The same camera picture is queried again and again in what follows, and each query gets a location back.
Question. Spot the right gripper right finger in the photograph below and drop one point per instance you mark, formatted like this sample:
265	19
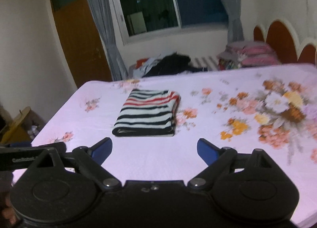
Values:
218	160

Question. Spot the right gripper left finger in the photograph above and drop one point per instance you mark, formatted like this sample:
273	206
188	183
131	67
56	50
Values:
89	162

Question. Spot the striped knit sweater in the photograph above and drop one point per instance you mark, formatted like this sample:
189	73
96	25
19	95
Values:
148	113

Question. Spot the dark clothes pile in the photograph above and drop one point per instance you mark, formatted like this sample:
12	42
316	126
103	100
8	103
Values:
172	64

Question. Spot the person's hand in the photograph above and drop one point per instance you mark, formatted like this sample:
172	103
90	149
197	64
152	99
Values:
8	217

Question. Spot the floral pink bedsheet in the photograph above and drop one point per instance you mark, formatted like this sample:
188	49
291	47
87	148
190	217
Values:
272	108

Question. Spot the grey striped mattress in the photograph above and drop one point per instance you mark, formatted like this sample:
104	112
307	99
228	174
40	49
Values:
206	62

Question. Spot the folded pink grey bedding stack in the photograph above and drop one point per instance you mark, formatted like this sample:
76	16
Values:
243	54

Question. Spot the brown wooden door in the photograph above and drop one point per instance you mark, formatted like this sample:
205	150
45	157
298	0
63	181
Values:
80	41

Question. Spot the left grey curtain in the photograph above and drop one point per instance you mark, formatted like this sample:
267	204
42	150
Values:
101	14

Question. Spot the window with white frame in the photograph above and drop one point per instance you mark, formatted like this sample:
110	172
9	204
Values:
142	19

